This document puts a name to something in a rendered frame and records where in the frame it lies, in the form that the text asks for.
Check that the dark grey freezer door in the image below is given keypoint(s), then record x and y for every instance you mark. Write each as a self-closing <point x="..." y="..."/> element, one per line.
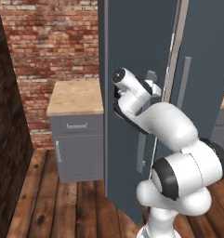
<point x="132" y="37"/>

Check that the dark grey fridge door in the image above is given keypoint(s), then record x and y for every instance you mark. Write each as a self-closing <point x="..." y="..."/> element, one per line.
<point x="206" y="62"/>

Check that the grey cabinet with wooden top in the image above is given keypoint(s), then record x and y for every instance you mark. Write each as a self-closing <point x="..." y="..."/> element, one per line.
<point x="76" y="99"/>

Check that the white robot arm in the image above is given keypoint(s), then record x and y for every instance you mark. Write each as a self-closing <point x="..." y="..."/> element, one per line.
<point x="178" y="130"/>

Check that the grey cabinet door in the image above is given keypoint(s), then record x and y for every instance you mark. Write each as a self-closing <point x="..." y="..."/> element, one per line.
<point x="82" y="158"/>

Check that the grey drawer front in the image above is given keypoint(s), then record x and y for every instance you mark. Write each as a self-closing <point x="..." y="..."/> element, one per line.
<point x="76" y="119"/>

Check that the dark grey fridge body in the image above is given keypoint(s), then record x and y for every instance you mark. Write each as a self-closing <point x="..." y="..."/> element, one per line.
<point x="102" y="93"/>

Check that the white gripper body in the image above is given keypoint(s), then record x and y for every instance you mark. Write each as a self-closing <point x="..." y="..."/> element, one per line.
<point x="155" y="89"/>

